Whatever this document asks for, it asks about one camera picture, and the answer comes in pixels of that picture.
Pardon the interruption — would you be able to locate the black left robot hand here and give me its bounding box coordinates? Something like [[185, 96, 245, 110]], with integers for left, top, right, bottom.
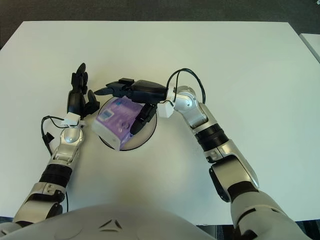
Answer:
[[66, 63, 100, 120]]

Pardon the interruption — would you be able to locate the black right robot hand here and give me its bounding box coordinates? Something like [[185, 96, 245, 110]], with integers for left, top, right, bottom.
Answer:
[[94, 78, 168, 135]]

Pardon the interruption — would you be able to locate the purple tissue paper pack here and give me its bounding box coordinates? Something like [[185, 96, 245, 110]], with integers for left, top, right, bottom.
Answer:
[[91, 96, 146, 151]]

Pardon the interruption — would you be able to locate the white plate with black rim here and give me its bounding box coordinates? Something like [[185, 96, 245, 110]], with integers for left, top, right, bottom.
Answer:
[[98, 106, 158, 151]]

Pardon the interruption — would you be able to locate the grey robot torso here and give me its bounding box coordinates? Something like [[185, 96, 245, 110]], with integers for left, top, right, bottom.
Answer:
[[0, 203, 213, 240]]

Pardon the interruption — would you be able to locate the white side table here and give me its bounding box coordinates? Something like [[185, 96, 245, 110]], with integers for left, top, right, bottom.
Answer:
[[298, 32, 320, 63]]

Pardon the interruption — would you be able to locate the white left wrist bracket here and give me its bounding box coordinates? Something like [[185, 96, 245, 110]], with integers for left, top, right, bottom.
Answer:
[[62, 112, 87, 127]]

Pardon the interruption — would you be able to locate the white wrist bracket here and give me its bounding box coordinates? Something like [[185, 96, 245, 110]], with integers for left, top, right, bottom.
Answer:
[[157, 86, 177, 118], [62, 112, 87, 127]]

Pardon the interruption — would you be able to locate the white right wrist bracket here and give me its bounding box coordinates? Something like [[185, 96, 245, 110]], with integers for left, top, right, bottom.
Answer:
[[157, 86, 177, 118]]

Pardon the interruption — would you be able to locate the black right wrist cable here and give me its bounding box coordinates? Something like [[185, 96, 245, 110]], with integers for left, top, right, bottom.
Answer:
[[166, 67, 207, 105]]

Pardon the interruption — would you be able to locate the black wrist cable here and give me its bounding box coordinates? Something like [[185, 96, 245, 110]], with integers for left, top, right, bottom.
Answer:
[[40, 115, 71, 156], [166, 67, 207, 105]]

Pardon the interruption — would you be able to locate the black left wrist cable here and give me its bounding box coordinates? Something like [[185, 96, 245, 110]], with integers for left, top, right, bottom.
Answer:
[[40, 115, 71, 156]]

